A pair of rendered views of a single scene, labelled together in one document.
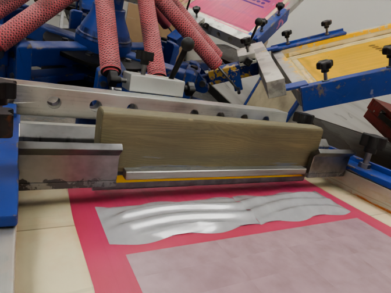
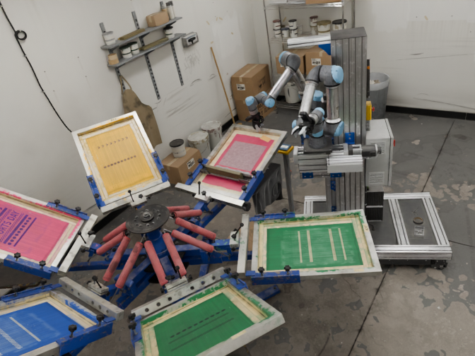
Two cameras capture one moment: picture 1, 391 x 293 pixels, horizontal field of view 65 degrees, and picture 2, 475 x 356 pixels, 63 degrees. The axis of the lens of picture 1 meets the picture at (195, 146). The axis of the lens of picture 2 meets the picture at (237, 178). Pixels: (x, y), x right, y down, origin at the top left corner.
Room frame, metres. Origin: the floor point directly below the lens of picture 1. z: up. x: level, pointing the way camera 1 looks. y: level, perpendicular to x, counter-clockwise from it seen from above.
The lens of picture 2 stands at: (0.98, 2.60, 2.83)
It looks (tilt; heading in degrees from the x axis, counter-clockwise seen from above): 33 degrees down; 255
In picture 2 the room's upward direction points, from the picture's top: 11 degrees counter-clockwise
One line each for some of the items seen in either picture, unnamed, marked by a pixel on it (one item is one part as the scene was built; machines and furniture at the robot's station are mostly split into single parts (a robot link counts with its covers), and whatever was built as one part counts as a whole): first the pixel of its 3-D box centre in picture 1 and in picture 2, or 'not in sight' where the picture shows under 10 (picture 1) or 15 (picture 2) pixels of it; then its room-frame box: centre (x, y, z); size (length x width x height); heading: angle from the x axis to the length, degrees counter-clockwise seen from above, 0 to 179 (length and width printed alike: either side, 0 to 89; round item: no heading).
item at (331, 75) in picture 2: not in sight; (332, 102); (-0.43, 0.31, 1.63); 0.15 x 0.12 x 0.55; 125
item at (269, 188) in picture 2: not in sight; (265, 193); (0.06, -0.05, 0.79); 0.46 x 0.09 x 0.33; 35
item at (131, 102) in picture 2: not in sight; (136, 115); (0.87, -2.08, 1.06); 0.53 x 0.07 x 1.05; 35
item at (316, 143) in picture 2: not in sight; (317, 138); (-0.36, 0.20, 1.31); 0.15 x 0.15 x 0.10
